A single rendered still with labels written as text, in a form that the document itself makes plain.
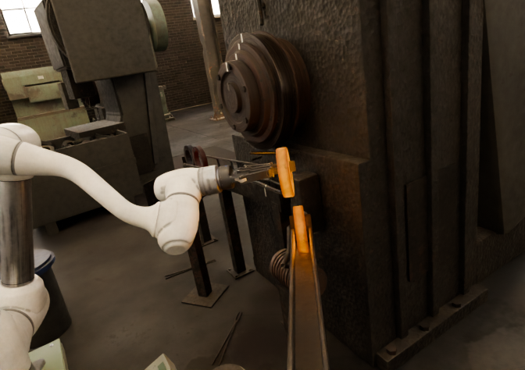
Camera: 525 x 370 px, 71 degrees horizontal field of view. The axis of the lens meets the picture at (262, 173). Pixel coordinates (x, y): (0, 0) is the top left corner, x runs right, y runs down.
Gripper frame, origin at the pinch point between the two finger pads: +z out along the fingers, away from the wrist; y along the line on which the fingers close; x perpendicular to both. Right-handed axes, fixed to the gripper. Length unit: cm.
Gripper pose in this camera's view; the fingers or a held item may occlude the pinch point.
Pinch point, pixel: (283, 167)
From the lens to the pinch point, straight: 114.2
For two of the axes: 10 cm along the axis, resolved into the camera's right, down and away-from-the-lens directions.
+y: -0.7, 3.1, -9.5
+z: 9.8, -1.7, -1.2
